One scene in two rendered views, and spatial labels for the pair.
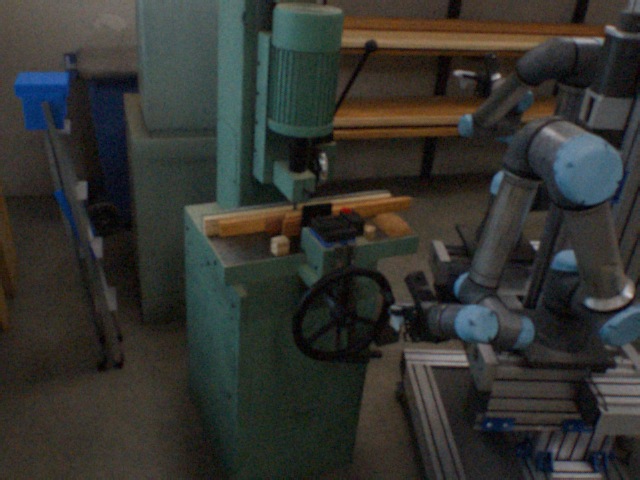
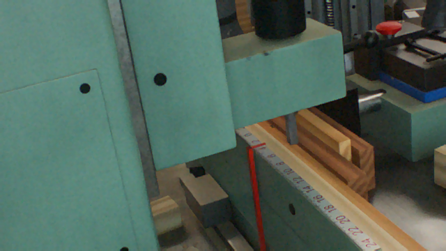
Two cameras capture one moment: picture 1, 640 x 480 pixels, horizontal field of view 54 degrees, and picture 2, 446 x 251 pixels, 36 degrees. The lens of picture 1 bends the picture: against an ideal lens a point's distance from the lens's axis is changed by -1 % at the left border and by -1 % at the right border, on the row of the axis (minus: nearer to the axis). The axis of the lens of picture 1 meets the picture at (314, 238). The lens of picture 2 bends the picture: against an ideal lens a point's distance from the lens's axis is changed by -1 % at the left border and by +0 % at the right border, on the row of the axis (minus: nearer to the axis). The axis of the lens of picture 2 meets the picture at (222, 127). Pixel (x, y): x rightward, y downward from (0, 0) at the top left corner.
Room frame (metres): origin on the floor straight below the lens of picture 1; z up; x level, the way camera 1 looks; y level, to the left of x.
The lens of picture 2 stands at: (1.59, 0.72, 1.28)
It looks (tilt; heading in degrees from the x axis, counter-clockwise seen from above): 25 degrees down; 280
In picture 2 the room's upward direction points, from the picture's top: 9 degrees counter-clockwise
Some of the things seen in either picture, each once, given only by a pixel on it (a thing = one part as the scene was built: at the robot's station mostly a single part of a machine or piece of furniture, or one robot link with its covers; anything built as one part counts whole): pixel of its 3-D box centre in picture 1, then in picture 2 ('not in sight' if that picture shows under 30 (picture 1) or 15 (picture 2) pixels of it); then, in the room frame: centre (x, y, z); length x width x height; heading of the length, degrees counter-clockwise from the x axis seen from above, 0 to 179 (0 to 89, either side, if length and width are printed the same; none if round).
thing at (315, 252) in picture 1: (334, 250); (424, 113); (1.47, -0.06, 0.92); 0.15 x 0.13 x 0.09; 118
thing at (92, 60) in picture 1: (132, 139); not in sight; (3.30, 1.07, 0.48); 0.64 x 0.54 x 0.97; 113
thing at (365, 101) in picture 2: (320, 223); (356, 107); (1.55, -0.01, 0.95); 0.09 x 0.07 x 0.09; 118
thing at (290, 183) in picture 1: (294, 182); (267, 79); (1.65, 0.07, 1.03); 0.14 x 0.07 x 0.09; 28
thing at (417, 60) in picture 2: (339, 226); (421, 54); (1.47, -0.06, 0.99); 0.13 x 0.11 x 0.06; 118
